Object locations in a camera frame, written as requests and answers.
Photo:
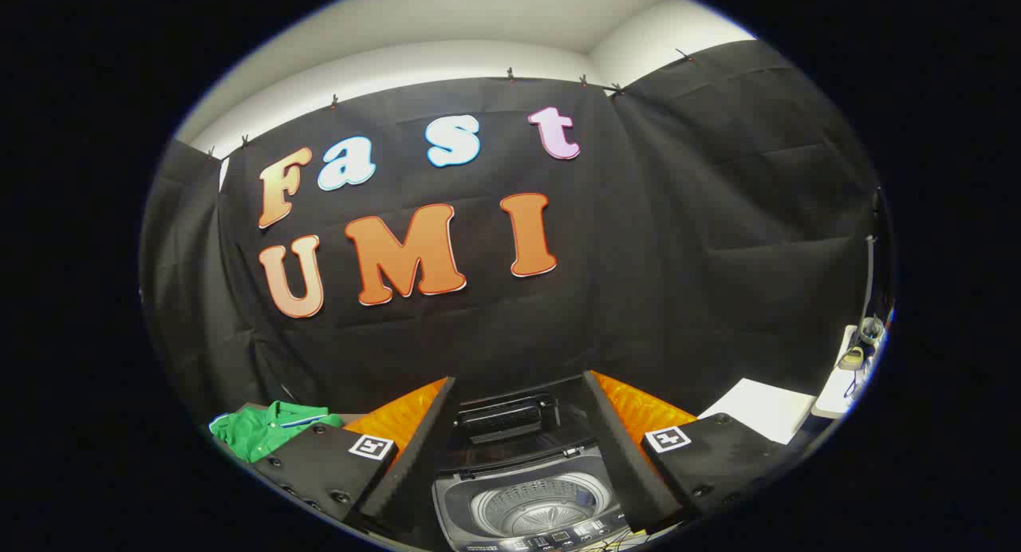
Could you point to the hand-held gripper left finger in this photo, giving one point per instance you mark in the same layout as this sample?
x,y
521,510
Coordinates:
x,y
423,448

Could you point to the dark glass washing machine lid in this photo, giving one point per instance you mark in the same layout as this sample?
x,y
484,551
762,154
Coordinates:
x,y
502,420

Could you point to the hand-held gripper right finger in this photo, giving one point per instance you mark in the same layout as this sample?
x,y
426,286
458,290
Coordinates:
x,y
622,448

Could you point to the green polo shirt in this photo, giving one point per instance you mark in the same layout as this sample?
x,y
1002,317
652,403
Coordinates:
x,y
263,432

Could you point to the white board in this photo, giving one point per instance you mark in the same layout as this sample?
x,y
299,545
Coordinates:
x,y
758,408

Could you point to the white shelf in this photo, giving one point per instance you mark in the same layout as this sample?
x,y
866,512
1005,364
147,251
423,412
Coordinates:
x,y
837,392

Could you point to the grey washing machine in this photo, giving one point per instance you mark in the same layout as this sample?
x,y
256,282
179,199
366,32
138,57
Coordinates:
x,y
530,504

